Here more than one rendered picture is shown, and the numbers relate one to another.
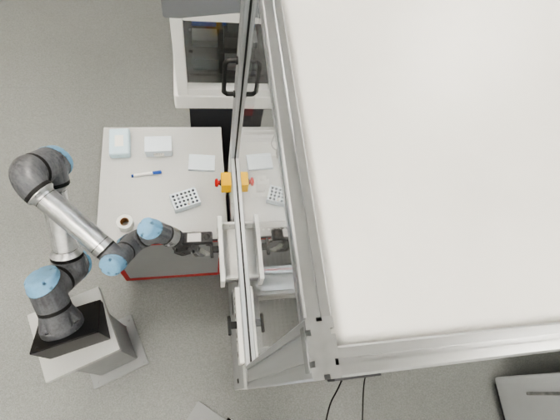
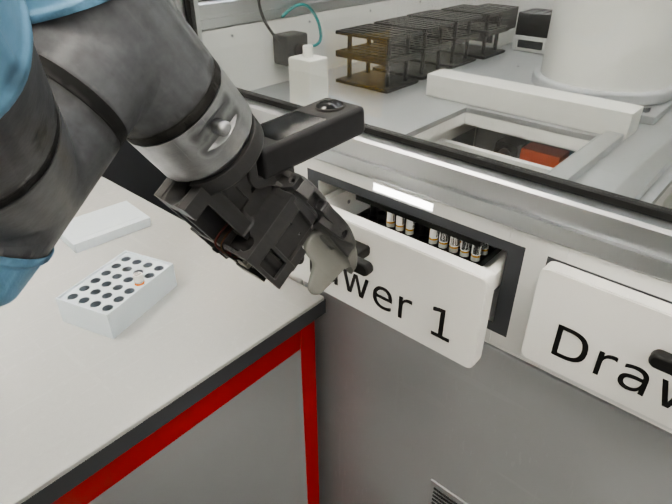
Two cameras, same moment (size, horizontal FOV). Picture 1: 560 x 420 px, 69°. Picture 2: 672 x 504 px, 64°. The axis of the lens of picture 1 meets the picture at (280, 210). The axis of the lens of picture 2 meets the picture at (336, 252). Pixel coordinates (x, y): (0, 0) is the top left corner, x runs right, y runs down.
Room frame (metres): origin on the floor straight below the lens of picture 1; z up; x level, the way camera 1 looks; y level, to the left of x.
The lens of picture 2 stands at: (0.09, 0.40, 1.20)
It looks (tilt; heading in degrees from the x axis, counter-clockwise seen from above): 32 degrees down; 337
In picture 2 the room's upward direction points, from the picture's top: straight up
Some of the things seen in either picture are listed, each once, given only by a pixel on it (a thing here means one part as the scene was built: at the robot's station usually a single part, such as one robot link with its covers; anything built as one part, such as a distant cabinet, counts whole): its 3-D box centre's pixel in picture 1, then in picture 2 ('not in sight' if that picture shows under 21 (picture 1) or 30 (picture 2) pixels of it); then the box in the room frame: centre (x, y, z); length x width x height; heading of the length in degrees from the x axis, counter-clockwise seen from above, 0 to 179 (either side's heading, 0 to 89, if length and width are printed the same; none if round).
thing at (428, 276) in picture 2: (221, 251); (365, 267); (0.53, 0.17, 0.87); 0.29 x 0.02 x 0.11; 25
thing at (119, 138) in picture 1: (119, 142); not in sight; (0.89, 0.84, 0.78); 0.15 x 0.10 x 0.04; 28
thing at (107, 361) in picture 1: (97, 342); not in sight; (0.03, 0.60, 0.38); 0.30 x 0.30 x 0.76; 46
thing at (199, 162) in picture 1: (202, 162); (102, 225); (0.95, 0.44, 0.77); 0.13 x 0.09 x 0.02; 111
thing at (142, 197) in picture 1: (170, 212); (81, 477); (0.79, 0.57, 0.38); 0.62 x 0.58 x 0.76; 25
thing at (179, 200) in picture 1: (185, 200); (119, 291); (0.73, 0.43, 0.78); 0.12 x 0.08 x 0.04; 133
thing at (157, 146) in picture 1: (158, 146); not in sight; (0.94, 0.67, 0.79); 0.13 x 0.09 x 0.05; 117
